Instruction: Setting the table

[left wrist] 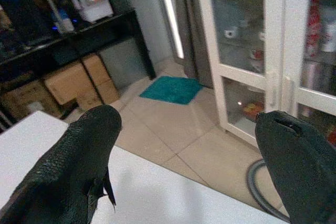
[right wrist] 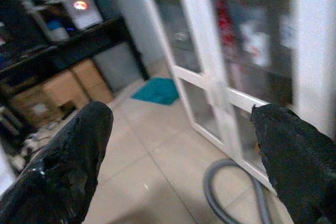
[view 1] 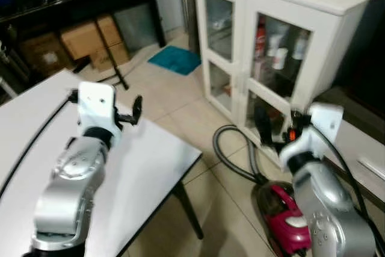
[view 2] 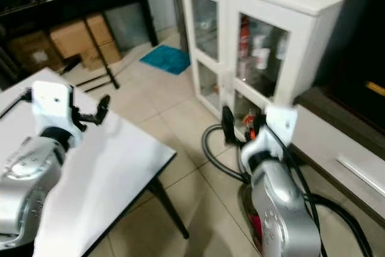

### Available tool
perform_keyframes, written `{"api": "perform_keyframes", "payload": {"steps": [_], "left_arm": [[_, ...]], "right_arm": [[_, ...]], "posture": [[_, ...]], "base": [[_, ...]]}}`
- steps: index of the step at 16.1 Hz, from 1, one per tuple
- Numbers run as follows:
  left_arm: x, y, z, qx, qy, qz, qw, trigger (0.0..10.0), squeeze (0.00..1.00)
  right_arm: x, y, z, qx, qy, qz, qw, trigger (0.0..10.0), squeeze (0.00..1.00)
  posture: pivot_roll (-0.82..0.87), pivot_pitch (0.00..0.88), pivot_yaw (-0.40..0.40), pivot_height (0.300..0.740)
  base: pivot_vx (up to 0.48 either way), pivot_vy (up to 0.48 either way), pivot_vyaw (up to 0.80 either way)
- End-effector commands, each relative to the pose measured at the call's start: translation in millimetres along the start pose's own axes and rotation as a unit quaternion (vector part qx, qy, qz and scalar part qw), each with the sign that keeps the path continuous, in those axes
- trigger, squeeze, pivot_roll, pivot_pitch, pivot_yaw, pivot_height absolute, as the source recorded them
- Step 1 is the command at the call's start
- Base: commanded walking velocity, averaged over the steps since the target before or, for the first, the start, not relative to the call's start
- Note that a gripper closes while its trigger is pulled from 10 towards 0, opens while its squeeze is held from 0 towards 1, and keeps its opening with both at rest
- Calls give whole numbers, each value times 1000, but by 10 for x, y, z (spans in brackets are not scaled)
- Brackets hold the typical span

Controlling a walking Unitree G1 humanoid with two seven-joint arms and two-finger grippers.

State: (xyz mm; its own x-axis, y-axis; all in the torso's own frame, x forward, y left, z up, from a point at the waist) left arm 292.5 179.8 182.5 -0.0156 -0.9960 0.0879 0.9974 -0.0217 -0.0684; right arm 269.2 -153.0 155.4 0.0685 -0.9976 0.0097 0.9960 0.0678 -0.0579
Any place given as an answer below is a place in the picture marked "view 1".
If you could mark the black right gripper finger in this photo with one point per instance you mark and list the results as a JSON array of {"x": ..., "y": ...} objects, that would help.
[{"x": 263, "y": 124}]

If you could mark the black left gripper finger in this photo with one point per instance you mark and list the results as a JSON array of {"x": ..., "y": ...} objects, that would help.
[{"x": 136, "y": 111}]

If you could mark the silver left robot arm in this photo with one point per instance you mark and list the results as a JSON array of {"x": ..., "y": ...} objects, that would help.
[{"x": 69, "y": 185}]

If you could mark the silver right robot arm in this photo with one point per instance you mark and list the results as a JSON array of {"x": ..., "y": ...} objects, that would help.
[{"x": 328, "y": 209}]

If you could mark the white table with black legs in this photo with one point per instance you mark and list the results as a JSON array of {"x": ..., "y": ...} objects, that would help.
[{"x": 150, "y": 161}]

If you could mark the teal floor mat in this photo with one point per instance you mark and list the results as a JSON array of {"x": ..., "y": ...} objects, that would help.
[{"x": 174, "y": 59}]

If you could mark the black metal stand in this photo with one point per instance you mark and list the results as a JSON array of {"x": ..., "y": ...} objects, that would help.
[{"x": 111, "y": 52}]

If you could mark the white cup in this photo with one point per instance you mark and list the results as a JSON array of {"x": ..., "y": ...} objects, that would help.
[{"x": 280, "y": 58}]

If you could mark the dark low sideboard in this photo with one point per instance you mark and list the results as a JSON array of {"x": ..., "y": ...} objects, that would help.
[{"x": 361, "y": 130}]

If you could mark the grey plastic bin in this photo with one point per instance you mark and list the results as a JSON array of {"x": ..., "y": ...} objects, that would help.
[{"x": 137, "y": 27}]

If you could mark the large brown cardboard box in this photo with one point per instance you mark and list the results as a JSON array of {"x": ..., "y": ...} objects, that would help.
[{"x": 90, "y": 39}]

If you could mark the red vacuum cleaner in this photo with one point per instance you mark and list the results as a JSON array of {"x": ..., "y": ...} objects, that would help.
[{"x": 283, "y": 215}]

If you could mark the red bottle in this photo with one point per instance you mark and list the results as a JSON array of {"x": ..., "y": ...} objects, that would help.
[{"x": 260, "y": 37}]

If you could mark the dark brown cardboard box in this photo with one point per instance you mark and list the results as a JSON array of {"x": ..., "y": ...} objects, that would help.
[{"x": 45, "y": 52}]

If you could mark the black shelf unit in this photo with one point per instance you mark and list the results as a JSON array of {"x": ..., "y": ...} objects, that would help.
[{"x": 72, "y": 1}]

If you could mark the white glass-door cabinet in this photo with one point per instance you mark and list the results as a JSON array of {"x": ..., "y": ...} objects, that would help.
[{"x": 319, "y": 4}]

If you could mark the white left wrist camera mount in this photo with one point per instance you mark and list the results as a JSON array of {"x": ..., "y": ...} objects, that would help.
[{"x": 96, "y": 103}]

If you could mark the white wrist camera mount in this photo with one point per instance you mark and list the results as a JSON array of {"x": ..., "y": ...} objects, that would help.
[
  {"x": 316, "y": 127},
  {"x": 96, "y": 103}
]

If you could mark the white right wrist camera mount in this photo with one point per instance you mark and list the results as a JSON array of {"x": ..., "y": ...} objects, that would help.
[{"x": 316, "y": 127}]

